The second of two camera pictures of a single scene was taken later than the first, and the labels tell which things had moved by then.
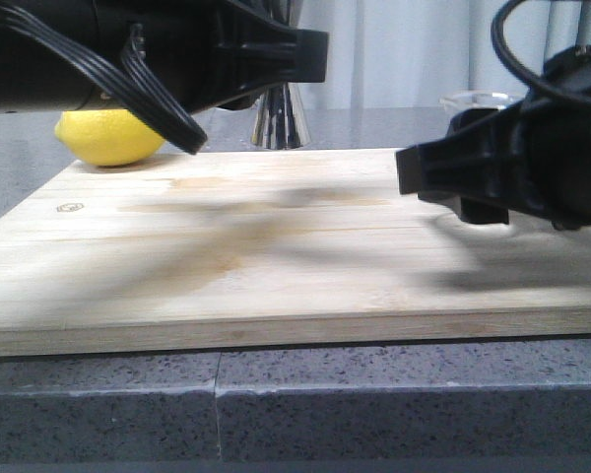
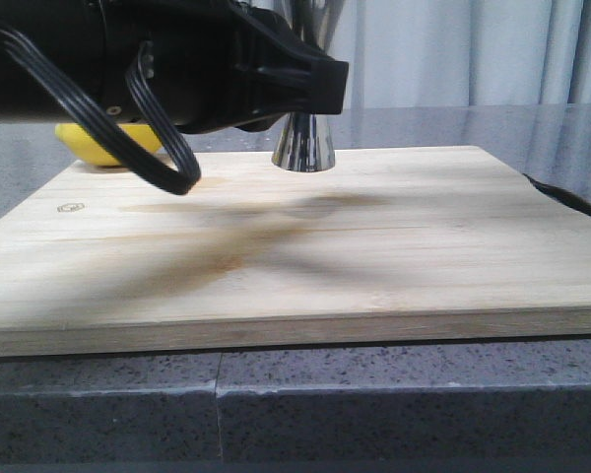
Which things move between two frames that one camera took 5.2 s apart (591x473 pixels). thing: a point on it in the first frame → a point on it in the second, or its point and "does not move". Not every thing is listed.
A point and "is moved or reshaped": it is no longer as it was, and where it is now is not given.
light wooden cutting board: [264, 247] does not move
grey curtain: [410, 54] does not move
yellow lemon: [107, 137] does not move
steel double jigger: [278, 123] is moved or reshaped
